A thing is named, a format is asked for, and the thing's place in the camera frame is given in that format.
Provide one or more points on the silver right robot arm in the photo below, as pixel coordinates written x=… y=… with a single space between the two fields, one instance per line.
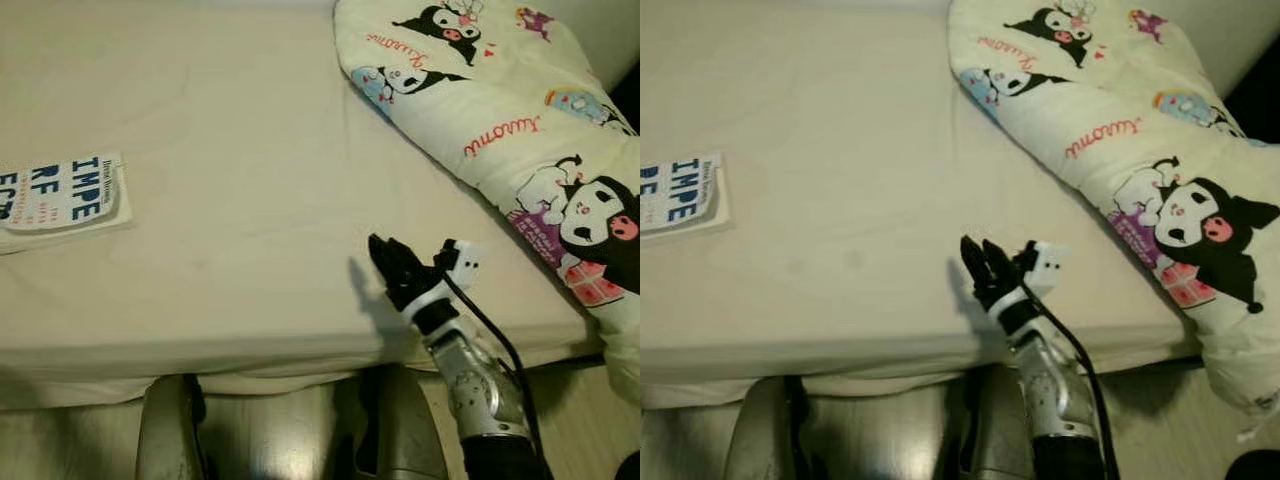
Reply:
x=1055 y=385
x=475 y=380

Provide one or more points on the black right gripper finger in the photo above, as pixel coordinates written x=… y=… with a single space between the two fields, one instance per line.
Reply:
x=408 y=262
x=384 y=260
x=977 y=262
x=1000 y=263

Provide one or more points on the white paperback book blue letters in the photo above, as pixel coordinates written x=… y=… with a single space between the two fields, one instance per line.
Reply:
x=70 y=195
x=680 y=195

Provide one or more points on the cream cartoon print blanket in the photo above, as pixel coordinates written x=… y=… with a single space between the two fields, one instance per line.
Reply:
x=1100 y=100
x=480 y=100

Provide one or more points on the silver right robot leg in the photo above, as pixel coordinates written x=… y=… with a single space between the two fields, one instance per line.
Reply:
x=410 y=440
x=1000 y=440

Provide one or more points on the cream sheeted mattress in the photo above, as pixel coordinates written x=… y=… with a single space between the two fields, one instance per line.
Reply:
x=850 y=150
x=250 y=200

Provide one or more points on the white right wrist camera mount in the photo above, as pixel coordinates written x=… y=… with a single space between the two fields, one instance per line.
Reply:
x=1048 y=265
x=462 y=262

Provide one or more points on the silver robot leg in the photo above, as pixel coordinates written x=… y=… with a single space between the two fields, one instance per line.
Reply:
x=410 y=440
x=755 y=440
x=165 y=440
x=1000 y=440

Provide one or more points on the silver left robot leg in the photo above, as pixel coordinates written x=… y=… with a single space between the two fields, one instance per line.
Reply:
x=165 y=440
x=755 y=440

